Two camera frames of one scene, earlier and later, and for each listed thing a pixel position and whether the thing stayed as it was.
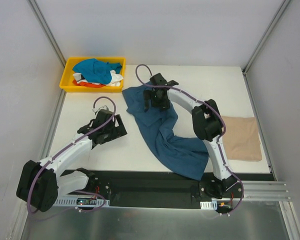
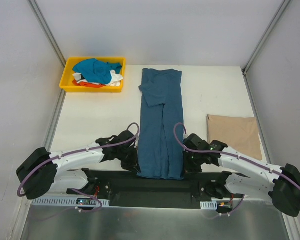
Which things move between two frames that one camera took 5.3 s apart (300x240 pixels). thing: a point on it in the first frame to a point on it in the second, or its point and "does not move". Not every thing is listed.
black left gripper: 117,125 to 131,163
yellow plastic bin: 67,85 does not move
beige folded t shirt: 242,139 does not move
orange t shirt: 88,84 does not move
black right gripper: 154,95 to 189,164
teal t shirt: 96,71 does not move
